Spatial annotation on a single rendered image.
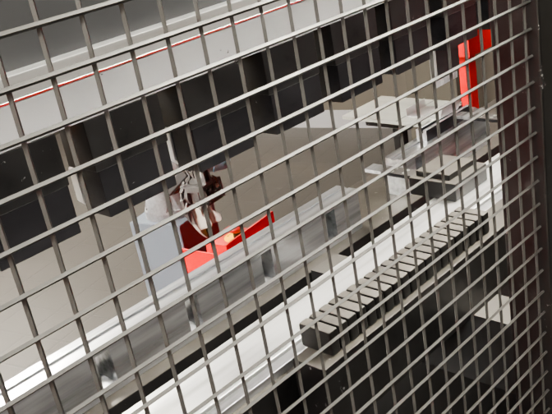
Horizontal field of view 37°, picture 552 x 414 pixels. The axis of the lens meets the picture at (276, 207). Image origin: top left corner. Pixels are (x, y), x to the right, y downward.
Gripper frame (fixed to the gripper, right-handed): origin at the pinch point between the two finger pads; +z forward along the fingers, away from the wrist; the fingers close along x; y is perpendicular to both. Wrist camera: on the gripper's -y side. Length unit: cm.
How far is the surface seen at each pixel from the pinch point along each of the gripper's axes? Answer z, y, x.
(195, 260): 5.6, -0.7, -4.9
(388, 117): -13, 33, 44
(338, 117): 64, -153, 295
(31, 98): -53, 38, -63
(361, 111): -14, 22, 48
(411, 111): -14, 38, 47
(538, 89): -49, 112, -62
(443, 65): -25, 49, 46
